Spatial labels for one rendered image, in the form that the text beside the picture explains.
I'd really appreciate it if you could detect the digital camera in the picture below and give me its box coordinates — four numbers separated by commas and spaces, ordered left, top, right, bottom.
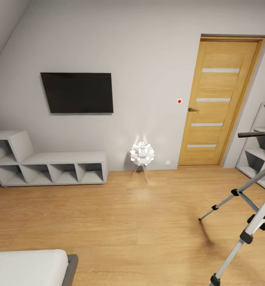
247, 214, 265, 230

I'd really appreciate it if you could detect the camera tripod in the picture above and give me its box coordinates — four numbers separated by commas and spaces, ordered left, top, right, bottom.
199, 131, 265, 286

